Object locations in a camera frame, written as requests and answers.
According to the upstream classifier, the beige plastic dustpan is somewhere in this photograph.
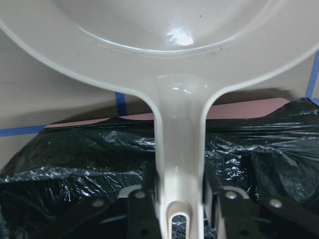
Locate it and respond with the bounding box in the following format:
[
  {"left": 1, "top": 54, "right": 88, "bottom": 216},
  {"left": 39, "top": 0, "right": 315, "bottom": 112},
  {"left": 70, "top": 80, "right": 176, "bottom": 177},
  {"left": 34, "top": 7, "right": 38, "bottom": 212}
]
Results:
[{"left": 0, "top": 0, "right": 319, "bottom": 239}]

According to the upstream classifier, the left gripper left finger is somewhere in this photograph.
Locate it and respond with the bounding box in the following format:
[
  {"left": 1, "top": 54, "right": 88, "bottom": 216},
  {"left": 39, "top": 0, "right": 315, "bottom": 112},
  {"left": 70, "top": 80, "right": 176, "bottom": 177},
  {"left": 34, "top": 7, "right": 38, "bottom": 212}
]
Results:
[{"left": 127, "top": 162, "right": 161, "bottom": 239}]

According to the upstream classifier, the left bin black liner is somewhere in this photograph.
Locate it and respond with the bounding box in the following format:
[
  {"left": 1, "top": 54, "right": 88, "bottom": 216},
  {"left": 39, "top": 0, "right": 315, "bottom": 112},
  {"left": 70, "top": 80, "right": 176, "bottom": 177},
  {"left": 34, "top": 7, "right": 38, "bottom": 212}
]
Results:
[{"left": 0, "top": 98, "right": 319, "bottom": 239}]

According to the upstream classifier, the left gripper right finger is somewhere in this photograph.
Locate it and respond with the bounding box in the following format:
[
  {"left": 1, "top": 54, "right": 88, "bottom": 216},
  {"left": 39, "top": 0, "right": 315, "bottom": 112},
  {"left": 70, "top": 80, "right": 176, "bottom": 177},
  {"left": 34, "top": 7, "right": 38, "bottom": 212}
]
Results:
[{"left": 203, "top": 163, "right": 259, "bottom": 239}]

